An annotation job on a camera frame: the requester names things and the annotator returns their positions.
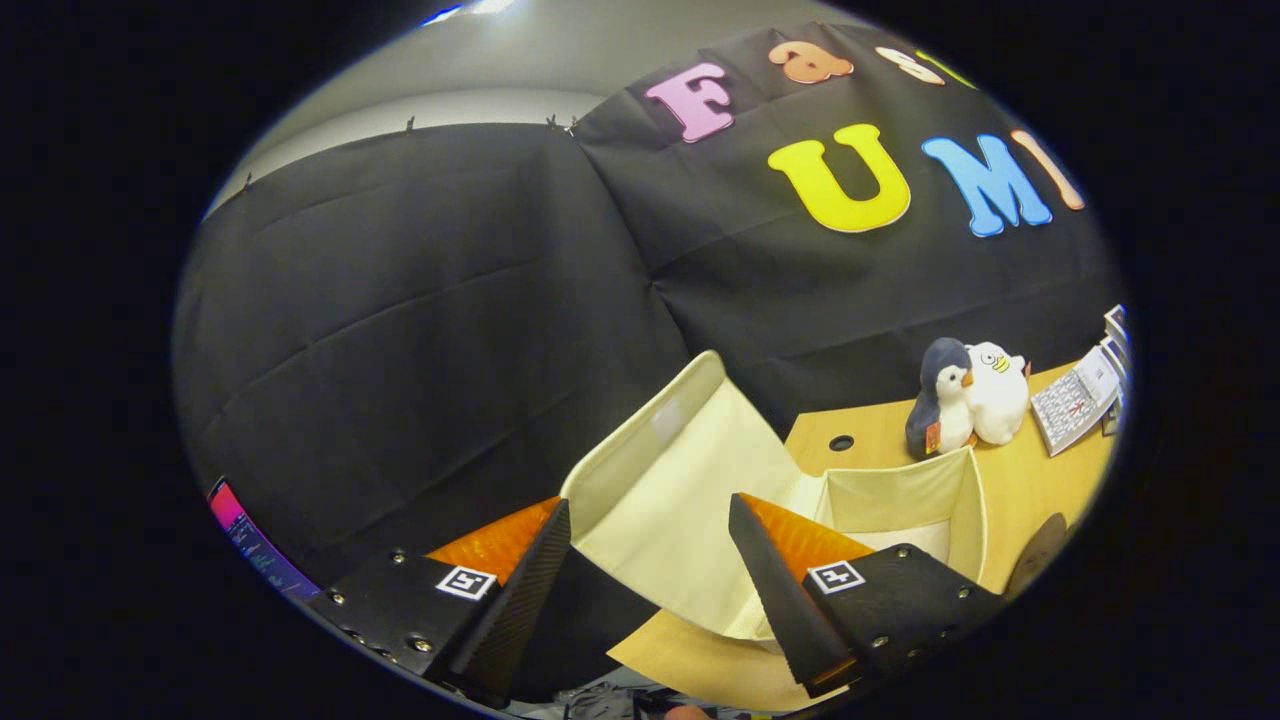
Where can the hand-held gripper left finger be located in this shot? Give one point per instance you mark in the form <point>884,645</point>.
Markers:
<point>520,600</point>

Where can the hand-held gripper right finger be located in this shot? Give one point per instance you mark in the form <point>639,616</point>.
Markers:
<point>785,600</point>

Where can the beige fabric storage box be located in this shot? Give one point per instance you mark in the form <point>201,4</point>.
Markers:
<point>680,500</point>

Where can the brown fuzzy shoe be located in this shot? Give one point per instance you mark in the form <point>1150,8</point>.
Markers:
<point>1035,555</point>

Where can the grey penguin plush toy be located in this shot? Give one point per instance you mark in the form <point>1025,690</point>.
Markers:
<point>935,400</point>

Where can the black backdrop cloth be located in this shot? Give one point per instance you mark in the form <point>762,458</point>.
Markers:
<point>400,350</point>

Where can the computer monitor screen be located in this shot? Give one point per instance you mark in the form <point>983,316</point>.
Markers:
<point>240,525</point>

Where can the white duck plush toy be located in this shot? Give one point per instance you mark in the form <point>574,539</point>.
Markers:
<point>1000,395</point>

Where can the patterned cover white book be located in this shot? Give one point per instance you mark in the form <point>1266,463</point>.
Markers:
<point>1075,400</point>

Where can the white book blue picture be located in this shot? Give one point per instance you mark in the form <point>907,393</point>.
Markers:
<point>1115,358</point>

